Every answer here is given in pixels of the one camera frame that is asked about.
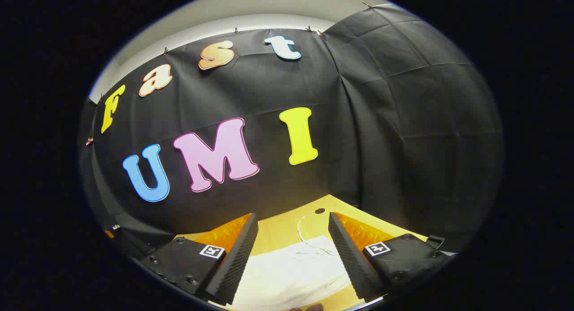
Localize black backdrop cloth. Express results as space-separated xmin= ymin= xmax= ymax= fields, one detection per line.
xmin=78 ymin=4 xmax=505 ymax=259

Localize white jeans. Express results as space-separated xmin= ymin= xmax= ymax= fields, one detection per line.
xmin=232 ymin=216 xmax=356 ymax=311

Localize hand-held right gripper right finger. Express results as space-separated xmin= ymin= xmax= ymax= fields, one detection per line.
xmin=328 ymin=212 xmax=453 ymax=302

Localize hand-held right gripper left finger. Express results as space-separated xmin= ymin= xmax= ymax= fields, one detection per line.
xmin=141 ymin=212 xmax=259 ymax=306

